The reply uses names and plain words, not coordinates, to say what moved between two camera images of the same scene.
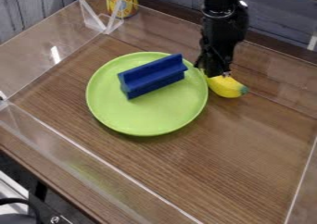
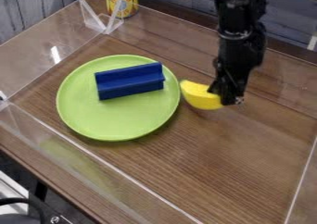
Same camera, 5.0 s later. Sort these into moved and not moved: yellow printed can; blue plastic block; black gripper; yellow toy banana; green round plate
Moved: yellow toy banana; green round plate; black gripper
Not moved: yellow printed can; blue plastic block
